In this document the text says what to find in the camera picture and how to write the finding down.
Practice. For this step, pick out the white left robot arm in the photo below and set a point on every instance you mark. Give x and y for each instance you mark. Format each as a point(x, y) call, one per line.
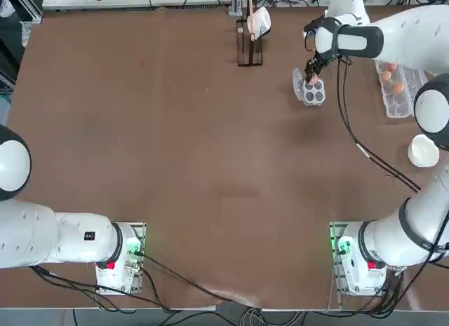
point(35, 231)

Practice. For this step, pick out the white round bowl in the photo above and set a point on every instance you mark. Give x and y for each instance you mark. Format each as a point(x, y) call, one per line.
point(422, 150)

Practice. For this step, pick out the transparent twelve-slot egg tray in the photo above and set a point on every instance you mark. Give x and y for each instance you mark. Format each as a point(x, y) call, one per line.
point(400, 105)

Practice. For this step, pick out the aluminium profile post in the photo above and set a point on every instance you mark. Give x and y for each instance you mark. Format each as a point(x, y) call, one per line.
point(235, 1)

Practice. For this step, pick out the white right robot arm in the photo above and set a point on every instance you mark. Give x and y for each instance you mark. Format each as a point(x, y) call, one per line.
point(403, 24)

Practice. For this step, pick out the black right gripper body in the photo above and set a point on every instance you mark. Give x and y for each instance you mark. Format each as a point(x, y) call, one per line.
point(319, 59)

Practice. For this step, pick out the white four-slot egg tray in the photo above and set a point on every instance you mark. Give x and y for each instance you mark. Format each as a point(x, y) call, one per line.
point(297, 82)

